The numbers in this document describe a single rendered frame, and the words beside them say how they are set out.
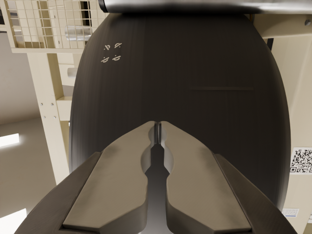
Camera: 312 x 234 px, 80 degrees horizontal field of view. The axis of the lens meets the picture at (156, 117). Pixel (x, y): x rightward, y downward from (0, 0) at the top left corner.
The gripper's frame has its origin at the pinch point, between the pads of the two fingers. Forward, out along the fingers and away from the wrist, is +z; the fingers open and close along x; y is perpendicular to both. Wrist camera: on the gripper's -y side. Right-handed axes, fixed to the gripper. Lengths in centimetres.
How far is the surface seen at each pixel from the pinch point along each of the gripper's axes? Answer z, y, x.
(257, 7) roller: 20.0, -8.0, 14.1
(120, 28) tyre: 17.6, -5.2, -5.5
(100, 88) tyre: 10.2, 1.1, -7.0
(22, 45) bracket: 68, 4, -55
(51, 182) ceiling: 267, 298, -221
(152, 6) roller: 19.9, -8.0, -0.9
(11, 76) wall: 623, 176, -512
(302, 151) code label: 23.5, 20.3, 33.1
